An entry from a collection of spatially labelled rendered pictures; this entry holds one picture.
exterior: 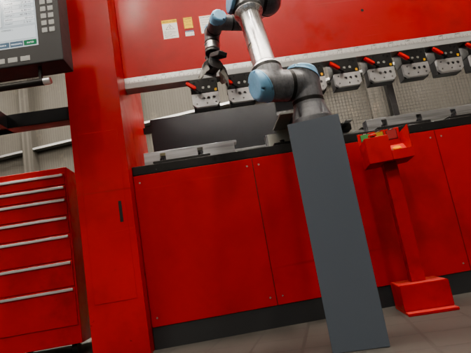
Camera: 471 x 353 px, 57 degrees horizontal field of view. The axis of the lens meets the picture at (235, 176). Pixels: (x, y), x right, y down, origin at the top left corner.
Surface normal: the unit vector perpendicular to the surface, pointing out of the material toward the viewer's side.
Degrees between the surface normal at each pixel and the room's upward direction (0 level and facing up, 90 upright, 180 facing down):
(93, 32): 90
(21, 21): 90
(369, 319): 90
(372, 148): 90
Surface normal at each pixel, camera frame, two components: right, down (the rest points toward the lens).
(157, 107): -0.21, -0.15
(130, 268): 0.04, -0.19
